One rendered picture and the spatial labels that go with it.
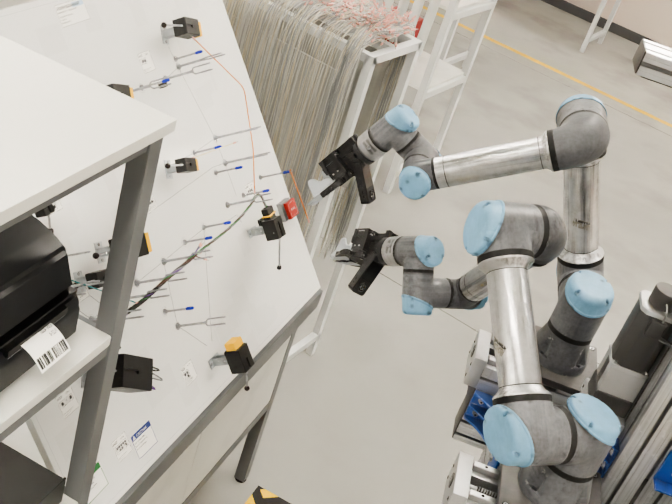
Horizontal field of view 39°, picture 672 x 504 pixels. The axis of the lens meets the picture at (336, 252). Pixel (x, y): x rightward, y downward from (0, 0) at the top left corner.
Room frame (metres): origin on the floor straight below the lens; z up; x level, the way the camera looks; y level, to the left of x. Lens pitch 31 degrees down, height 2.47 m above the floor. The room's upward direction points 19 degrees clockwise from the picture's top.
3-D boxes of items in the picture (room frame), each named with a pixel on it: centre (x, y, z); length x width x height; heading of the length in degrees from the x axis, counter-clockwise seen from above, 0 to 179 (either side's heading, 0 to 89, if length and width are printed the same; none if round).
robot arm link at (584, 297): (2.04, -0.62, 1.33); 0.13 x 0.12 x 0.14; 179
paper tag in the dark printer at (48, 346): (1.04, 0.36, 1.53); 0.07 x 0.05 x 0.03; 168
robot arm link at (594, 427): (1.53, -0.58, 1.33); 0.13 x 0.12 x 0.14; 117
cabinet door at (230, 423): (2.13, 0.12, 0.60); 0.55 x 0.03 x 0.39; 166
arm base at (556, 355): (2.03, -0.62, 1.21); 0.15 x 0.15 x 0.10
